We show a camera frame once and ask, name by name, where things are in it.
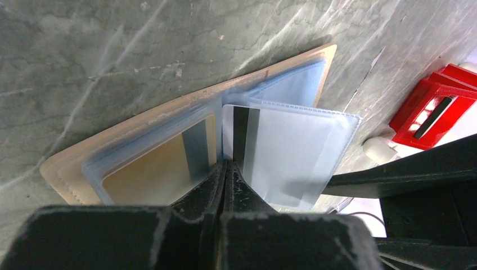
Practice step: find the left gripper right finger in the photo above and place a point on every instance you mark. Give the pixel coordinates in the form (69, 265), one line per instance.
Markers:
(253, 235)

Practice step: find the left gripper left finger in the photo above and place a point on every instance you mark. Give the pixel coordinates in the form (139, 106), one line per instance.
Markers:
(177, 236)

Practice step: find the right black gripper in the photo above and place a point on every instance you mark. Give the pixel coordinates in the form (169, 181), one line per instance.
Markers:
(429, 229)

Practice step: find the gold credit card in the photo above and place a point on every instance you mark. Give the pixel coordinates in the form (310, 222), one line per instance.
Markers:
(168, 171)

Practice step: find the white striped credit card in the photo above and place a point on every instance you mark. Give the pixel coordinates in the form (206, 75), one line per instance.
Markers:
(281, 153)

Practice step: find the red plastic bin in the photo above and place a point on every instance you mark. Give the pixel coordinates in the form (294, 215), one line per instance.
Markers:
(433, 107)

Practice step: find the white PVC pipe frame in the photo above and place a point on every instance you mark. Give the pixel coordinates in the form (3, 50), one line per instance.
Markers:
(381, 149)

